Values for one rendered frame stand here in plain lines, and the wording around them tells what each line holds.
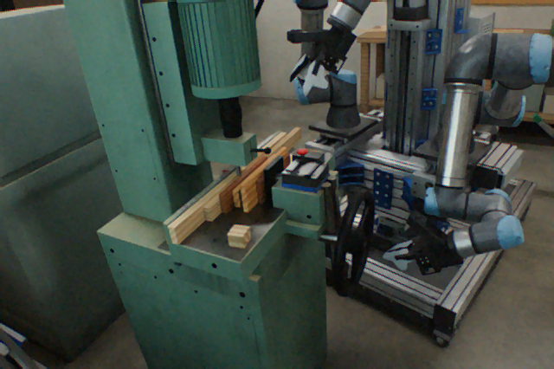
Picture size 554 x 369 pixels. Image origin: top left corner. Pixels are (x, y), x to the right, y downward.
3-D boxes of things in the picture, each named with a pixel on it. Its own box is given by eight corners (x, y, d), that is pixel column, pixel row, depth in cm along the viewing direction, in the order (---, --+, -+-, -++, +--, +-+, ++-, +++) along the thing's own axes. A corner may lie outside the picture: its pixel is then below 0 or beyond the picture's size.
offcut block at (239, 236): (228, 246, 95) (227, 234, 93) (235, 236, 98) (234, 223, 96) (244, 249, 94) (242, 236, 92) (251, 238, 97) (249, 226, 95)
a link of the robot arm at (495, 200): (469, 183, 109) (467, 206, 101) (514, 189, 105) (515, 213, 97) (466, 206, 113) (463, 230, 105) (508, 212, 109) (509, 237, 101)
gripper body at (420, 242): (420, 276, 108) (463, 268, 101) (406, 251, 107) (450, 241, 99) (425, 259, 114) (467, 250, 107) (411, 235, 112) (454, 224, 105)
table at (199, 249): (280, 296, 88) (278, 275, 85) (171, 262, 101) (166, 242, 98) (363, 171, 134) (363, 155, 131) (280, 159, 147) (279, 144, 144)
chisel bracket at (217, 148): (246, 172, 108) (242, 143, 104) (203, 165, 114) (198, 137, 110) (260, 160, 114) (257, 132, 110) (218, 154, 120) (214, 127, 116)
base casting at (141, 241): (260, 309, 102) (256, 282, 98) (103, 255, 127) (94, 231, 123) (325, 216, 136) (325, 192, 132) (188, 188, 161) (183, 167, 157)
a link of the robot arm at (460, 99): (445, 27, 99) (421, 217, 107) (492, 28, 94) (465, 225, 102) (447, 37, 109) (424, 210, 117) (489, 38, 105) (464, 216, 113)
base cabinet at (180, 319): (281, 453, 137) (260, 310, 102) (155, 391, 162) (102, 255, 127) (328, 355, 171) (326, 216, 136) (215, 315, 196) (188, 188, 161)
